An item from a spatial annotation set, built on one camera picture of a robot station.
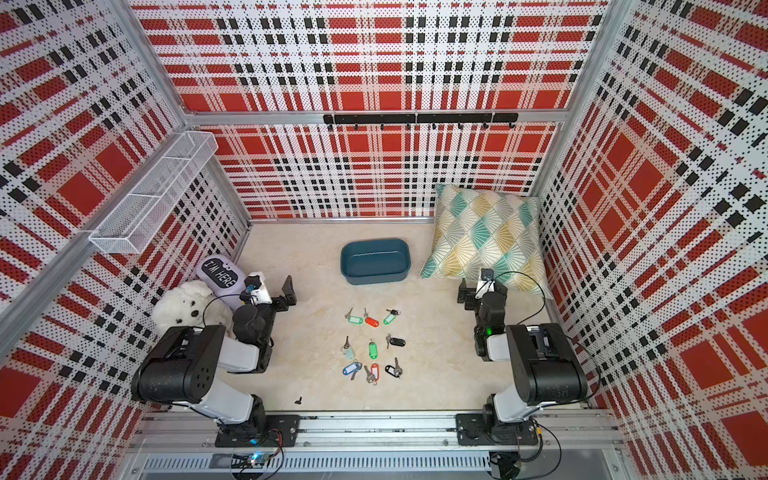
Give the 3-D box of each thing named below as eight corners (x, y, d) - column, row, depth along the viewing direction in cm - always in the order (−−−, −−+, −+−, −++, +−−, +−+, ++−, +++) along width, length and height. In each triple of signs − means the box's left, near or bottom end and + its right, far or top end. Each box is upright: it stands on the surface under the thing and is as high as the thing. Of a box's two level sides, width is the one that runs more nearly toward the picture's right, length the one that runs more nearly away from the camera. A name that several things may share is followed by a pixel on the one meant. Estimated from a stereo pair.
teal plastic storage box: (340, 285, 105) (337, 275, 100) (346, 249, 116) (343, 238, 111) (410, 285, 105) (410, 275, 100) (409, 249, 116) (409, 238, 111)
